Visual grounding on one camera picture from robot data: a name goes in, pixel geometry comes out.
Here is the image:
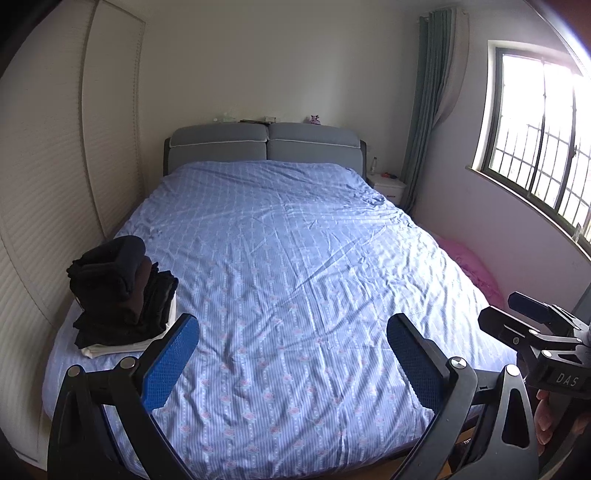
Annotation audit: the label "black pants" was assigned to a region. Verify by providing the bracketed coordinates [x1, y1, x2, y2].
[67, 235, 147, 301]

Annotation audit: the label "white slatted wardrobe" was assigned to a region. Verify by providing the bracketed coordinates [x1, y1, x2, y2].
[0, 0, 148, 464]

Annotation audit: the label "white nightstand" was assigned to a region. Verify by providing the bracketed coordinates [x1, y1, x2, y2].
[368, 173, 407, 204]

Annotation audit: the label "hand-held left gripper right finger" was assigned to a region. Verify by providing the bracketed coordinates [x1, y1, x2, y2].
[387, 311, 540, 480]

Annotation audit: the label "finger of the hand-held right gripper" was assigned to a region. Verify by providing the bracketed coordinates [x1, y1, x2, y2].
[508, 292, 591, 335]
[478, 307, 589, 358]

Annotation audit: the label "green curtain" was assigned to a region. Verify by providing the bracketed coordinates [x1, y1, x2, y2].
[401, 8, 469, 217]

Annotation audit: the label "person's right hand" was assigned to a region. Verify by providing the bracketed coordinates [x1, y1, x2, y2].
[536, 389, 556, 446]

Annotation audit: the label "brown folded garment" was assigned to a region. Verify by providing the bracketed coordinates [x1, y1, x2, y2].
[130, 256, 154, 324]

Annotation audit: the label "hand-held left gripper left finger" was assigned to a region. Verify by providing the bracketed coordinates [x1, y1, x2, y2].
[47, 313, 201, 480]

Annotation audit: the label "white folded garment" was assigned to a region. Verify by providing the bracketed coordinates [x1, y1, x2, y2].
[81, 300, 178, 358]

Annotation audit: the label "grey upholstered headboard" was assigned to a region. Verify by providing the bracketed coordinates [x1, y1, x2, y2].
[163, 122, 368, 177]

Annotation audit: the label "blue patterned bed sheet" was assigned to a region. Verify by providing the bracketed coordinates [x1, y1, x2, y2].
[41, 161, 518, 480]

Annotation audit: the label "barred window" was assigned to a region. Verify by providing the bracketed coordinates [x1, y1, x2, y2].
[471, 41, 591, 254]

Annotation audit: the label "pink cloth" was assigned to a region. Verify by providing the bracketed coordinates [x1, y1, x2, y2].
[434, 233, 506, 310]

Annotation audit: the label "black folded garments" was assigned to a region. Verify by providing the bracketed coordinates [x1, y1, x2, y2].
[74, 263, 179, 349]

